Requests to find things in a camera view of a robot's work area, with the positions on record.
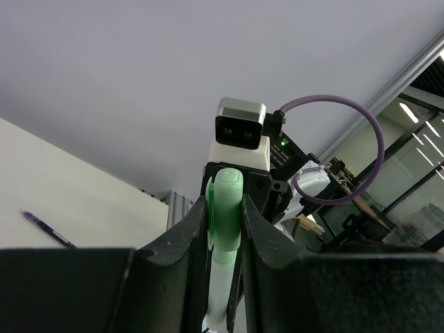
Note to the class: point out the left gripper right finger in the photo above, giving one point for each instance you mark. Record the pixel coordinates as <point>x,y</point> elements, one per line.
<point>363,287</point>

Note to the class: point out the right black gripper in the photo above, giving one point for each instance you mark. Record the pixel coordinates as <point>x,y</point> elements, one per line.
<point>270,196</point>

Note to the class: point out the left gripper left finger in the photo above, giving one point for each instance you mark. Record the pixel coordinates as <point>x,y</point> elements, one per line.
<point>161,287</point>

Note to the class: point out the green highlighter cap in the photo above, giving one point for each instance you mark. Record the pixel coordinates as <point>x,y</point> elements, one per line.
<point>223,194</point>

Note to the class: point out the purple gel pen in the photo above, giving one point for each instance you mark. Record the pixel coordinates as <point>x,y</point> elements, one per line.
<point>47,229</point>

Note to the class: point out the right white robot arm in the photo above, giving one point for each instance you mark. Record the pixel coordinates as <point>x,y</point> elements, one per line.
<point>287,161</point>

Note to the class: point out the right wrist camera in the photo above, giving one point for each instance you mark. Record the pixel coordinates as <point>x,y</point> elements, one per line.
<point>239,135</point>

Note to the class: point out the right aluminium frame post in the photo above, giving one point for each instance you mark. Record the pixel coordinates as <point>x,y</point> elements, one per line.
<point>427,55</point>

